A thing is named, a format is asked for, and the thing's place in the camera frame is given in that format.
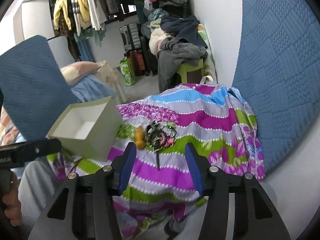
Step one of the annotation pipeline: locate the white cardboard box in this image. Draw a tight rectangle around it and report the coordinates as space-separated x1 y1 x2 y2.
48 96 123 161

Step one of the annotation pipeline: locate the orange gourd pendant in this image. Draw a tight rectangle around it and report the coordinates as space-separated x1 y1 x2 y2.
135 126 145 150

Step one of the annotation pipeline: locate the black spiral hair tie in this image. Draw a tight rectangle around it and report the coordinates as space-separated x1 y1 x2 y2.
145 121 177 153

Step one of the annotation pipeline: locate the person's left hand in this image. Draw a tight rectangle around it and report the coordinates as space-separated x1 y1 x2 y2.
2 172 22 226

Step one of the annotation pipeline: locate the blue quilted cushion left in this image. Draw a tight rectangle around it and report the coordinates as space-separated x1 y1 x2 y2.
1 35 78 140

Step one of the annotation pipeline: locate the blue quilted cushion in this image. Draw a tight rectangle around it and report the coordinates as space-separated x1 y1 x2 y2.
232 0 319 171
1 35 78 140

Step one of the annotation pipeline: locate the pink beige pillow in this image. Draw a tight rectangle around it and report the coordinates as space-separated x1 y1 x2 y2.
60 61 100 86

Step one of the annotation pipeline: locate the light blue bedsheet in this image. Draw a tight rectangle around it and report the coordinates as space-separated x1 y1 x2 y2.
71 75 117 102

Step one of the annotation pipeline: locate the colourful floral striped cloth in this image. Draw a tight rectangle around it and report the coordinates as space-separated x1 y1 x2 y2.
47 82 266 240

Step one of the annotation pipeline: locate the green shopping bag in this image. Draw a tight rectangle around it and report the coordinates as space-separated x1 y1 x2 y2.
120 57 136 86

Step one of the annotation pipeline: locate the blue quilted cushion right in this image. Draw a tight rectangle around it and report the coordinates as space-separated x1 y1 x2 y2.
232 0 319 171

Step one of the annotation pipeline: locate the green plastic stool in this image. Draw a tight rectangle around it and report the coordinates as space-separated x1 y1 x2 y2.
176 59 204 83

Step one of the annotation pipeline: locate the dark suitcase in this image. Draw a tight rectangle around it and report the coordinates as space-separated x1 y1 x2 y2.
119 23 146 76

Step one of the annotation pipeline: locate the white hanging shirt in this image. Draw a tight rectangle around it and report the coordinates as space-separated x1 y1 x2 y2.
87 0 107 31

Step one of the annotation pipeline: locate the grey blanket on stool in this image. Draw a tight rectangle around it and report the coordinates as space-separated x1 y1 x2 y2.
157 36 208 93

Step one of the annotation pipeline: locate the dark blue garment pile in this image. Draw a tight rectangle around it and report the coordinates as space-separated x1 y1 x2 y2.
160 15 208 48

